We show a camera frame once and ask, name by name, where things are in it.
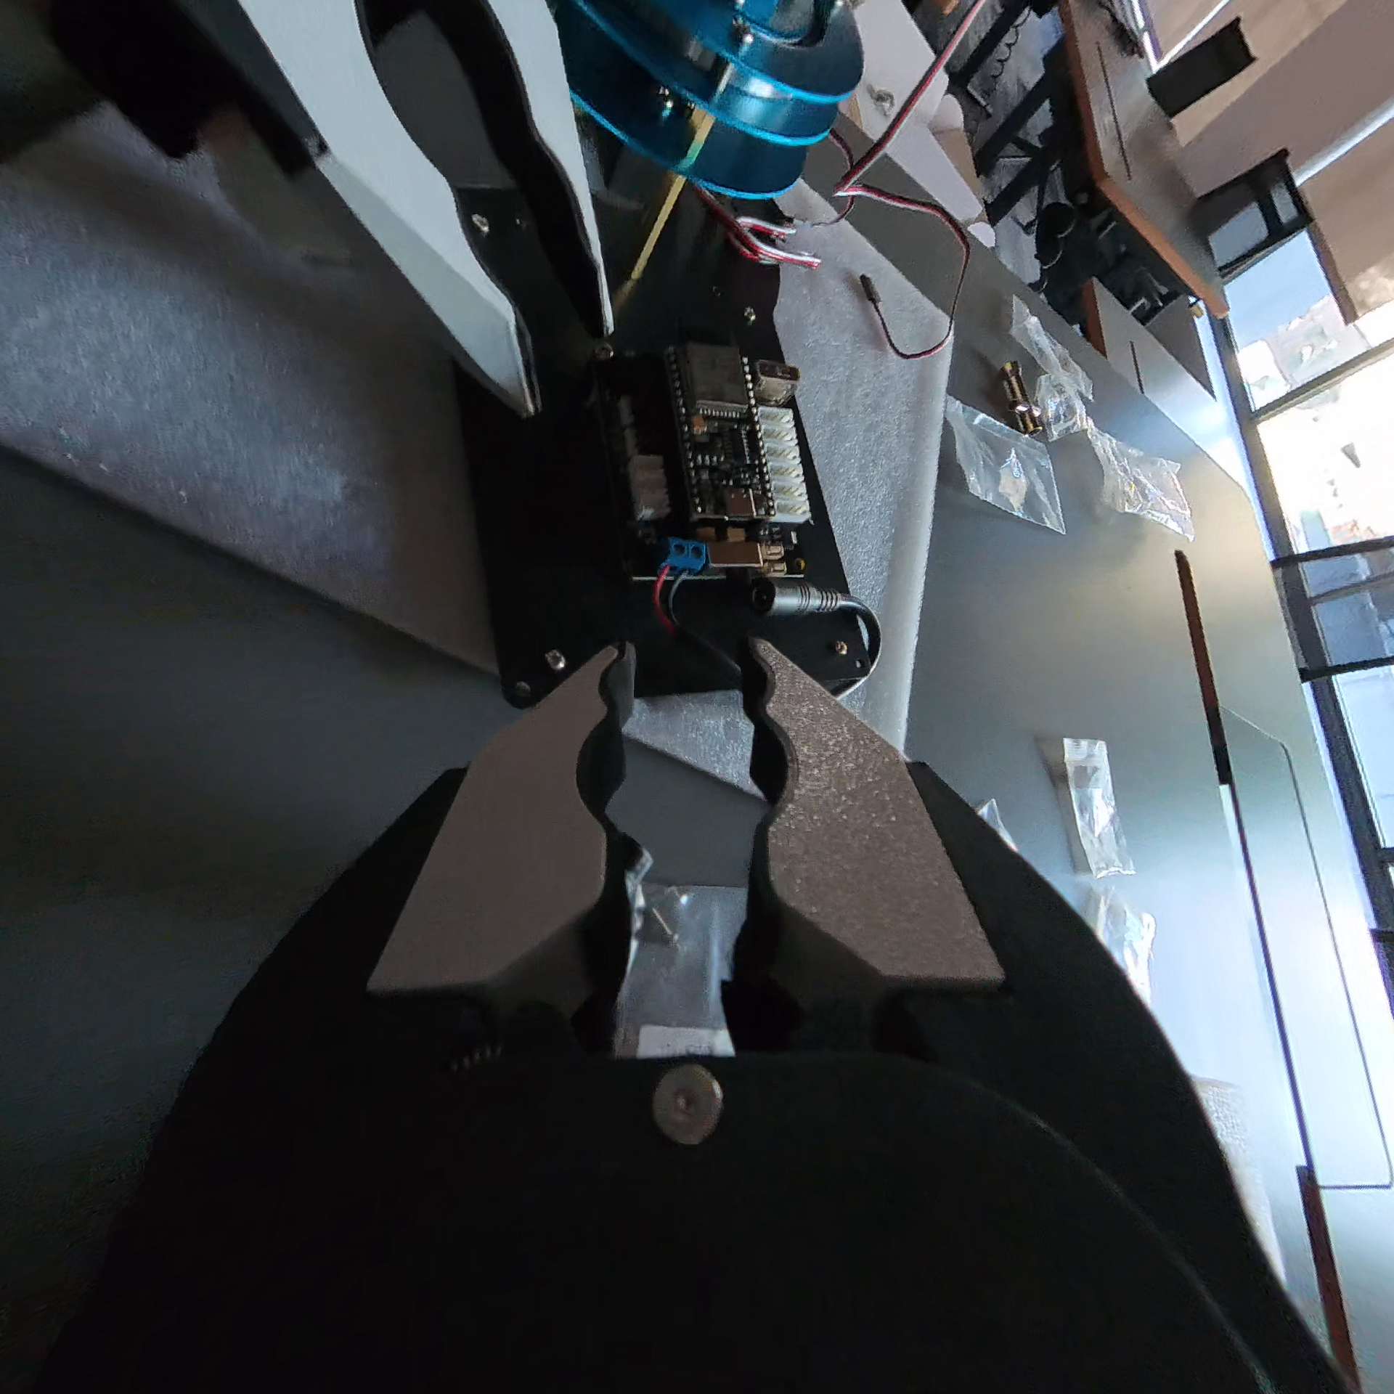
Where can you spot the white foam sheet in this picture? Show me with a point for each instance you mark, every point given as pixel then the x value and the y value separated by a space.
pixel 871 437

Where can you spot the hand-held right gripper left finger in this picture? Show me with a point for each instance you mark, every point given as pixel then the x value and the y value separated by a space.
pixel 502 871

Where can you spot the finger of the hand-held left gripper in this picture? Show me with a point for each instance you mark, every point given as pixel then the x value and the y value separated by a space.
pixel 370 142
pixel 577 142

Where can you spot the grey desk with wood edge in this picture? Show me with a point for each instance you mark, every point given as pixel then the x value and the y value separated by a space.
pixel 1133 142

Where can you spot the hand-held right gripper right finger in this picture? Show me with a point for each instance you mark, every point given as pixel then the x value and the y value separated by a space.
pixel 871 871

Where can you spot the clear bag with silver screws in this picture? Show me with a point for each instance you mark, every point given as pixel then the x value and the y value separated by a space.
pixel 687 939

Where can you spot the small clear parts bag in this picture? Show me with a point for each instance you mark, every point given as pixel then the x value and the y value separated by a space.
pixel 1088 807
pixel 1120 939
pixel 995 829

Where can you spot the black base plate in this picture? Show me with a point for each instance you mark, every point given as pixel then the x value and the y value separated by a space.
pixel 534 522

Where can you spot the flat clear plastic bag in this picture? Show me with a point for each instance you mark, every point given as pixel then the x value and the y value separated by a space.
pixel 1007 469

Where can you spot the crumpled clear plastic bag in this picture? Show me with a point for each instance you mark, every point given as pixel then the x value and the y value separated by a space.
pixel 1144 486

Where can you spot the metal cross wrench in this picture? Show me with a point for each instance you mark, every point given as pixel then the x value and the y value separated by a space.
pixel 1021 397

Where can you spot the torn clear plastic bag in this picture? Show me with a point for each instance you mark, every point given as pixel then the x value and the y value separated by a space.
pixel 1052 348

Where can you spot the black circuit board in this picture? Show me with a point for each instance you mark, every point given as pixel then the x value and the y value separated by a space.
pixel 719 437

